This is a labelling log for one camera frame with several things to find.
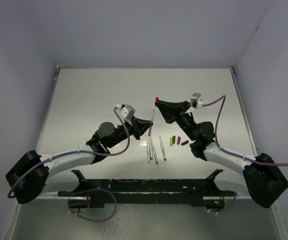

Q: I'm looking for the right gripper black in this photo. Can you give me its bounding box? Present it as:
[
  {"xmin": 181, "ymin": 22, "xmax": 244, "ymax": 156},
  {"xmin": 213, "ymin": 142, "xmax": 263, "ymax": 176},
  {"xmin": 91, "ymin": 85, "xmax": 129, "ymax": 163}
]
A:
[{"xmin": 156, "ymin": 100, "xmax": 197, "ymax": 142}]

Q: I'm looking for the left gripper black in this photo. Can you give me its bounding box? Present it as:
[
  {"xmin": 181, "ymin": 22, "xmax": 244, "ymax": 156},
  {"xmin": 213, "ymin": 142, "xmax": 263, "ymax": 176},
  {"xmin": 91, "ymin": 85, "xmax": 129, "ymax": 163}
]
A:
[{"xmin": 107, "ymin": 115, "xmax": 152, "ymax": 149}]

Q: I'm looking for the red pen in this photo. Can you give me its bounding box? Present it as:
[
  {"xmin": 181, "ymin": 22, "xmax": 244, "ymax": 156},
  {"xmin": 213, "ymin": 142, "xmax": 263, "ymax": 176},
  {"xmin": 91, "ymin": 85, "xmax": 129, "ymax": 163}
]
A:
[{"xmin": 148, "ymin": 109, "xmax": 155, "ymax": 137}]

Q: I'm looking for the yellow pen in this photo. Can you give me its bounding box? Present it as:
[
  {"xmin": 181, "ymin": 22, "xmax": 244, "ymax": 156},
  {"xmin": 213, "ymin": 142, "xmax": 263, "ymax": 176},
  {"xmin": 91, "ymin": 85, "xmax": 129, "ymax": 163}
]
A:
[{"xmin": 147, "ymin": 137, "xmax": 151, "ymax": 164}]

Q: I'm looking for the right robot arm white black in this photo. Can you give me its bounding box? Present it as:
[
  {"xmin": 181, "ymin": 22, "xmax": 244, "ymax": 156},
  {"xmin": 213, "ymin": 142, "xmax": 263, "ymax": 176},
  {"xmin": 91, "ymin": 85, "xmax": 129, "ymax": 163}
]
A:
[{"xmin": 155, "ymin": 98, "xmax": 288, "ymax": 208}]

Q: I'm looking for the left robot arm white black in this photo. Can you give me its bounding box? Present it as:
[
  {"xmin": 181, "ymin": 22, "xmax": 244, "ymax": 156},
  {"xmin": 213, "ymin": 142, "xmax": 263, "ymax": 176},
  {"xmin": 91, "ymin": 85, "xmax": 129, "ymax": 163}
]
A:
[{"xmin": 5, "ymin": 117, "xmax": 153, "ymax": 204}]

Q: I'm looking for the green tipped pen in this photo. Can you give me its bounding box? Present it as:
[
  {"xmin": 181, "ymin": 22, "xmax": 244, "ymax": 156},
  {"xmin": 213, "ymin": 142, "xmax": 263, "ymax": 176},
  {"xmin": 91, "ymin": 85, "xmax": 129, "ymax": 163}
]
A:
[{"xmin": 149, "ymin": 137, "xmax": 154, "ymax": 161}]

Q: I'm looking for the purple pen cap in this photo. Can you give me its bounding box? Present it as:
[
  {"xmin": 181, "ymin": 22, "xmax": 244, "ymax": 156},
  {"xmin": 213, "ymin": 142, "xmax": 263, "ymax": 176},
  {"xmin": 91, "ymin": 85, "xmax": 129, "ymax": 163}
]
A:
[{"xmin": 177, "ymin": 136, "xmax": 181, "ymax": 145}]

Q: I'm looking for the blue tipped pen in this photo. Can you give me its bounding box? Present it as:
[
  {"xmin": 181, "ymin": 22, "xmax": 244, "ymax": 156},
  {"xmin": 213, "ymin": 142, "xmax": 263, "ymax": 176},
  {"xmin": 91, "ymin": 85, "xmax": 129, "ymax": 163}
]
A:
[{"xmin": 159, "ymin": 136, "xmax": 167, "ymax": 161}]

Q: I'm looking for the purple tipped pen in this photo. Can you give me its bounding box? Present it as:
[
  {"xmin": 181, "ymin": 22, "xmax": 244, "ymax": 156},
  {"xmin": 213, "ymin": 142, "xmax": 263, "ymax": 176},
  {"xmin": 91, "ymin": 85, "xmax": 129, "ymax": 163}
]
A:
[{"xmin": 151, "ymin": 140, "xmax": 159, "ymax": 165}]

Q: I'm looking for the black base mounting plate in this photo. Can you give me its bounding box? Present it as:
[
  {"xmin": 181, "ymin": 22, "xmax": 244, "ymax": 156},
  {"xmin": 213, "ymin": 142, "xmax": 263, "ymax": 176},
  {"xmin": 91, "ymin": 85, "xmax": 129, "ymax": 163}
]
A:
[{"xmin": 58, "ymin": 169, "xmax": 234, "ymax": 211}]

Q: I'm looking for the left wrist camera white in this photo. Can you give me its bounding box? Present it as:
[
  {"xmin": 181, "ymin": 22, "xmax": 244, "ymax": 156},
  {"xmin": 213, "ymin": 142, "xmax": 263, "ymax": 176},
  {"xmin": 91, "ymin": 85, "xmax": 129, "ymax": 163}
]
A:
[{"xmin": 116, "ymin": 104, "xmax": 135, "ymax": 121}]

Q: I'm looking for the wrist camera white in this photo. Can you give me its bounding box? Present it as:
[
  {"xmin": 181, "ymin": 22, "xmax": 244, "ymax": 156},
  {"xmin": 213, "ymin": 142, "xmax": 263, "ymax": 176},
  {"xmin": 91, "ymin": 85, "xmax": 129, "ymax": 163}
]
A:
[
  {"xmin": 190, "ymin": 93, "xmax": 203, "ymax": 109},
  {"xmin": 116, "ymin": 104, "xmax": 135, "ymax": 121}
]

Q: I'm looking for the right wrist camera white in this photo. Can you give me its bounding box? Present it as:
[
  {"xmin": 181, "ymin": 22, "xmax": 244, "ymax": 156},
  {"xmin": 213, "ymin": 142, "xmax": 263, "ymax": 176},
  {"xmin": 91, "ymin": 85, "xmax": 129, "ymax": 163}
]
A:
[{"xmin": 190, "ymin": 93, "xmax": 203, "ymax": 109}]

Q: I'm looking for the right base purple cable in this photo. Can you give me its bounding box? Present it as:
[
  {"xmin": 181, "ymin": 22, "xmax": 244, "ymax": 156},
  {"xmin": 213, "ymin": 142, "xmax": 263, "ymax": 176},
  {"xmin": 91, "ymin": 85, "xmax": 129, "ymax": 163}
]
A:
[{"xmin": 207, "ymin": 191, "xmax": 238, "ymax": 215}]

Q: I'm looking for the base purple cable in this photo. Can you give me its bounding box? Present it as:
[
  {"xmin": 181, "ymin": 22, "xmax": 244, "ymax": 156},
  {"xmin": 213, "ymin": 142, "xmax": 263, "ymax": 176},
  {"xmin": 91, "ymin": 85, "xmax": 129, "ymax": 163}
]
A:
[
  {"xmin": 67, "ymin": 187, "xmax": 117, "ymax": 222},
  {"xmin": 207, "ymin": 191, "xmax": 238, "ymax": 215}
]

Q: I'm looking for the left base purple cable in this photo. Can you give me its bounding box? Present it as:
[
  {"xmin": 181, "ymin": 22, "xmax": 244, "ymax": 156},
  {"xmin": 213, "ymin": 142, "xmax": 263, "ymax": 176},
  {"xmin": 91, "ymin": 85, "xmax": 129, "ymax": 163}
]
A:
[{"xmin": 67, "ymin": 187, "xmax": 117, "ymax": 222}]

